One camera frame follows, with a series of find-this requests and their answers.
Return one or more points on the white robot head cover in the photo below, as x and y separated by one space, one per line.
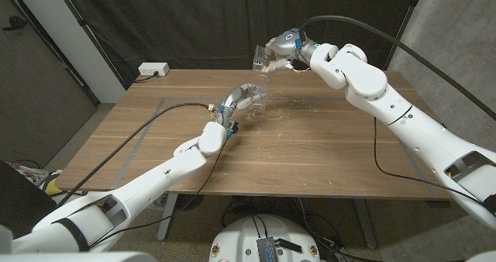
77 257

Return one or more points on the grey ribbed adapter box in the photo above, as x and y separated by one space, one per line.
267 250

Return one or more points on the brown sugar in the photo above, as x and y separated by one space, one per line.
269 66

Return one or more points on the yellow item on floor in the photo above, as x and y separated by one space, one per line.
50 188

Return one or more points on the clear plastic cup holding sugar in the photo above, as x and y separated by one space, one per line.
260 56

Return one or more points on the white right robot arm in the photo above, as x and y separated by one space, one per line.
387 99

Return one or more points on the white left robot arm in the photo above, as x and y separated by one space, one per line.
162 176

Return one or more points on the black connector block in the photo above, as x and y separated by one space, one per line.
288 245

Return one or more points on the black backdrop stand pole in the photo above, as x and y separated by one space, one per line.
89 33
405 23

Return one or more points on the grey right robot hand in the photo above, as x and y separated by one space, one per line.
288 45

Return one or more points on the grey table leg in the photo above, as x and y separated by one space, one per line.
366 227
167 225

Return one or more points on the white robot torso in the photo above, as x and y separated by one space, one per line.
240 238

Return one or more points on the black backdrop curtain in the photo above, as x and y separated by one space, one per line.
193 21

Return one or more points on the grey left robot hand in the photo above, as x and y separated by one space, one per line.
232 101

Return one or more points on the round black fan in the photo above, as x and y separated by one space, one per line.
190 204

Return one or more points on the patterned cloth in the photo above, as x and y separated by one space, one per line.
31 173

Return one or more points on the dark chair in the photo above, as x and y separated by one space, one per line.
17 200

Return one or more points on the white power strip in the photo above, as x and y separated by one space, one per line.
153 68

